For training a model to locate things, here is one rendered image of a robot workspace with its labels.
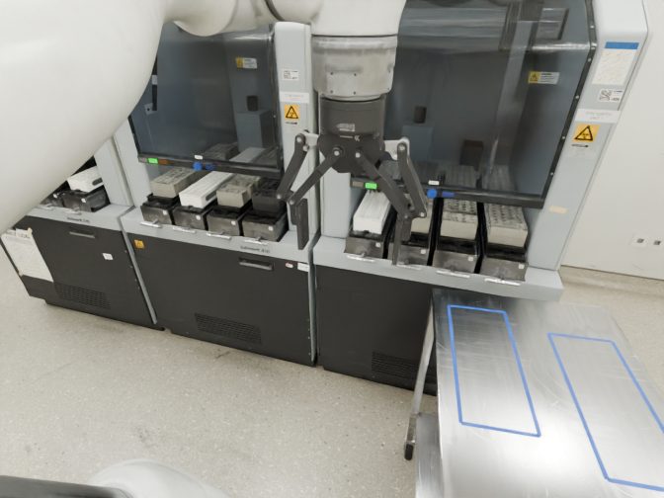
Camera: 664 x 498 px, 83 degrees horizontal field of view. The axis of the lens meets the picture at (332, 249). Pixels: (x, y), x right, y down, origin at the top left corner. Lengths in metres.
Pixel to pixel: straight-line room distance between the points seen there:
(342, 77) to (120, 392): 1.86
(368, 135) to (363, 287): 1.02
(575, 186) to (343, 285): 0.82
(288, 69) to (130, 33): 1.11
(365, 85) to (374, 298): 1.11
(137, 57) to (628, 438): 0.92
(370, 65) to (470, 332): 0.73
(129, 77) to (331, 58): 0.26
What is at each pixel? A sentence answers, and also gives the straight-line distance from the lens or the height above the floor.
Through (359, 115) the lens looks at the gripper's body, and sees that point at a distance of 0.43.
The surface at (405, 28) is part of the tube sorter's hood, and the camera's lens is 1.25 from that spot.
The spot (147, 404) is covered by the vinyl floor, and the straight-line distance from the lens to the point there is 1.98.
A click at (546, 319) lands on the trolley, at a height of 0.82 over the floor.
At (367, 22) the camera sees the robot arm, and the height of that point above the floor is 1.47.
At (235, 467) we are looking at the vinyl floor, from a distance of 1.71.
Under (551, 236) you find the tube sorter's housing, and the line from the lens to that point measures 1.40.
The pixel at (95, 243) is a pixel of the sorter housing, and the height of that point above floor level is 0.57.
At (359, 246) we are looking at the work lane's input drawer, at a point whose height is 0.77.
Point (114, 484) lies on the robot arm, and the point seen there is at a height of 0.99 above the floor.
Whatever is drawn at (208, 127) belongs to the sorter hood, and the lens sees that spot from 1.47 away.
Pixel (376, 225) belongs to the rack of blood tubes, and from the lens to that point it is 1.31.
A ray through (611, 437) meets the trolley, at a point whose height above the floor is 0.82.
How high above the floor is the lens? 1.48
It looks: 33 degrees down
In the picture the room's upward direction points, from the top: straight up
